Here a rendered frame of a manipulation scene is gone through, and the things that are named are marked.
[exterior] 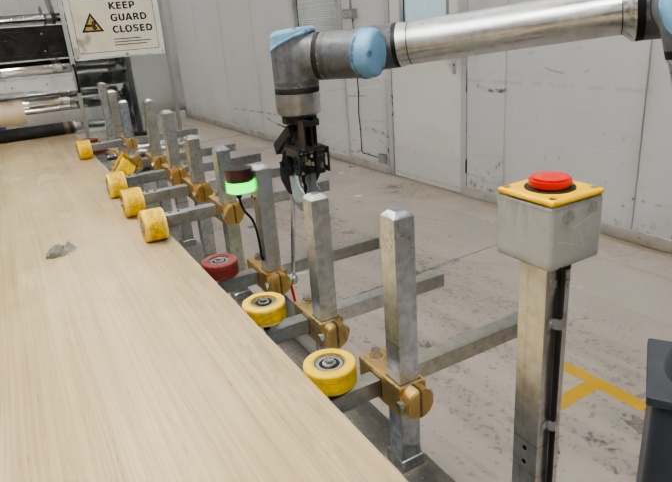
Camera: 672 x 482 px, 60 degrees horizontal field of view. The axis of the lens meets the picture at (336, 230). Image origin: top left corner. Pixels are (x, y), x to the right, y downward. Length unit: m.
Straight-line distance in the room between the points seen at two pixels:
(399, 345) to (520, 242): 0.34
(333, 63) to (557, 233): 0.67
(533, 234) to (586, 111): 3.35
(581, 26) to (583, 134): 2.78
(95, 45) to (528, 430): 3.06
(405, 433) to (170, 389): 0.37
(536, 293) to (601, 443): 1.64
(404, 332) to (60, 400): 0.51
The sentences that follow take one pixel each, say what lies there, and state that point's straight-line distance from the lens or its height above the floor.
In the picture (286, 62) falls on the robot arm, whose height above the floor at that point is 1.32.
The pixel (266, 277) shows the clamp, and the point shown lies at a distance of 1.29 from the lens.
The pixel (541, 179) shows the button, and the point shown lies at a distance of 0.58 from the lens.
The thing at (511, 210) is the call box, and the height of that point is 1.20.
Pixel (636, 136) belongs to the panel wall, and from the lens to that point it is 3.76.
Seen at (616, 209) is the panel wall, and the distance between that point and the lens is 3.92.
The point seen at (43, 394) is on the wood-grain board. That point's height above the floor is 0.90.
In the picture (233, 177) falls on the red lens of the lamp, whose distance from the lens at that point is 1.21.
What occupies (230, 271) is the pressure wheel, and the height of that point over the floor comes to 0.89.
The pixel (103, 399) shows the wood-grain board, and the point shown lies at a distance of 0.93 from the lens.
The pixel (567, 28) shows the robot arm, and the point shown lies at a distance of 1.19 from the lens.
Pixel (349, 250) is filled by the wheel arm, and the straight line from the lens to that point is 1.44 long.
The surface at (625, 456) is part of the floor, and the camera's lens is 2.22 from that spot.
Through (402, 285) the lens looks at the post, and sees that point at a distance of 0.84.
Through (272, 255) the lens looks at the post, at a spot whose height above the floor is 0.91.
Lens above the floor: 1.39
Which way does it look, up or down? 20 degrees down
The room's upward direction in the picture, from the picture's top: 4 degrees counter-clockwise
